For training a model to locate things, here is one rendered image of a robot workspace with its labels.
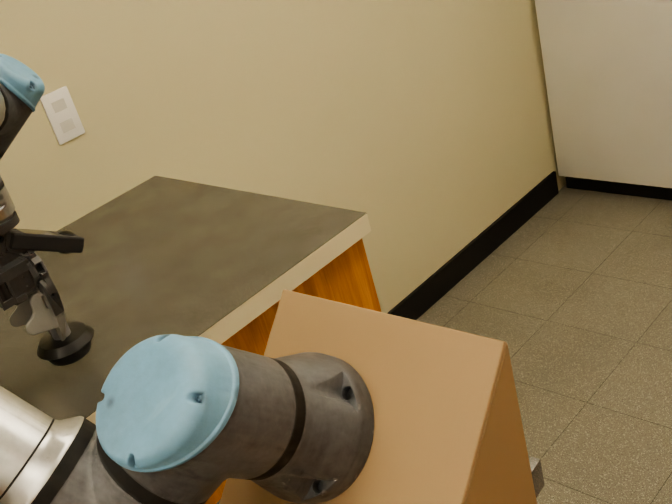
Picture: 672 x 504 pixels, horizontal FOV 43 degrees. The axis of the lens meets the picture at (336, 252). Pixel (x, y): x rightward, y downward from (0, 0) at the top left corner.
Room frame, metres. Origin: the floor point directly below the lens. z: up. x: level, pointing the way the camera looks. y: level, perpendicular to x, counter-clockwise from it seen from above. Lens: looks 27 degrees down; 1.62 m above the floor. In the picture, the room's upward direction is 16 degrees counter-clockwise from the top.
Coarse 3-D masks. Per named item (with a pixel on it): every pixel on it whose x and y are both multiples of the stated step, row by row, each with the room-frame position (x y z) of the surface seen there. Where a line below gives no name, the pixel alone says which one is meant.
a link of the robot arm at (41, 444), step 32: (0, 416) 0.62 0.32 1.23; (32, 416) 0.64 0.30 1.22; (0, 448) 0.60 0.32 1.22; (32, 448) 0.61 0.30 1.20; (64, 448) 0.60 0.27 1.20; (96, 448) 0.61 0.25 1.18; (0, 480) 0.59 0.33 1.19; (32, 480) 0.58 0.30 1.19; (64, 480) 0.58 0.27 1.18; (96, 480) 0.58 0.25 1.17
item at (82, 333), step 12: (72, 324) 1.19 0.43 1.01; (84, 324) 1.18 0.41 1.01; (48, 336) 1.18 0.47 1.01; (72, 336) 1.15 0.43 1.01; (84, 336) 1.15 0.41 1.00; (48, 348) 1.14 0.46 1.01; (60, 348) 1.13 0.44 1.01; (72, 348) 1.13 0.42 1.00; (84, 348) 1.15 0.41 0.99; (48, 360) 1.14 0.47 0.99; (60, 360) 1.13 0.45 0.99; (72, 360) 1.14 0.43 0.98
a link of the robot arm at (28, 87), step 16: (0, 64) 1.04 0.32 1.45; (16, 64) 1.07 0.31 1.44; (0, 80) 1.03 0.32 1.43; (16, 80) 1.03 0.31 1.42; (32, 80) 1.05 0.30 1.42; (0, 96) 1.00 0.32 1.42; (16, 96) 1.03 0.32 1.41; (32, 96) 1.04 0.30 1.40; (0, 112) 0.99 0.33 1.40; (16, 112) 1.03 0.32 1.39; (0, 128) 1.00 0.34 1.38; (16, 128) 1.04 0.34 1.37; (0, 144) 1.03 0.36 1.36
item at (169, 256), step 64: (128, 192) 1.91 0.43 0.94; (192, 192) 1.79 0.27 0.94; (64, 256) 1.64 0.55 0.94; (128, 256) 1.55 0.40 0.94; (192, 256) 1.46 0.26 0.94; (256, 256) 1.39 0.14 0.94; (320, 256) 1.35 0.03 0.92; (0, 320) 1.42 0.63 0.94; (128, 320) 1.28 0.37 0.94; (192, 320) 1.22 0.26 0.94; (0, 384) 1.19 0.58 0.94; (64, 384) 1.14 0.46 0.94
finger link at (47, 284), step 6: (42, 270) 1.14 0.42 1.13; (42, 276) 1.13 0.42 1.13; (48, 276) 1.14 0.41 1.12; (42, 282) 1.13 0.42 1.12; (48, 282) 1.13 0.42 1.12; (42, 288) 1.13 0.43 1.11; (48, 288) 1.13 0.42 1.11; (54, 288) 1.13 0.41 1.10; (48, 294) 1.13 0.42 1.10; (54, 294) 1.13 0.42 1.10; (48, 300) 1.13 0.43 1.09; (54, 300) 1.13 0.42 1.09; (60, 300) 1.14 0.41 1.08; (54, 306) 1.13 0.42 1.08; (60, 306) 1.14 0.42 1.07; (54, 312) 1.13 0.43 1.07; (60, 312) 1.14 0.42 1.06
